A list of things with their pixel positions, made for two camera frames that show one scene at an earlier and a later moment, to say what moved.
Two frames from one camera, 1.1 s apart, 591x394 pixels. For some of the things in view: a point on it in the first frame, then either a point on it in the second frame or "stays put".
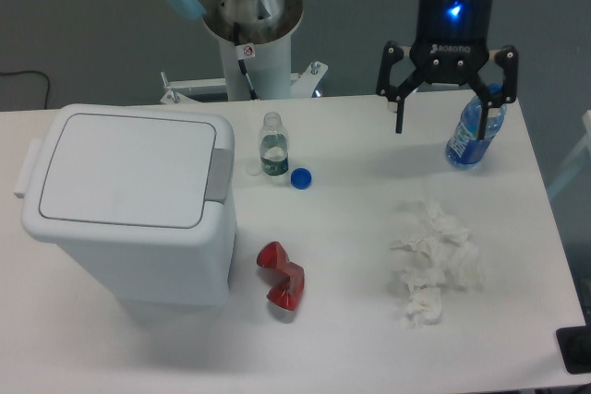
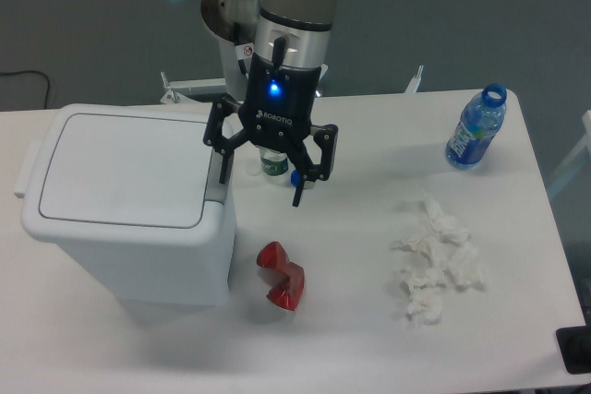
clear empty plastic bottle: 273,149 stays put
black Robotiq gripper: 452,47 to 278,112
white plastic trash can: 145,195 stays put
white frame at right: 575,158 stays put
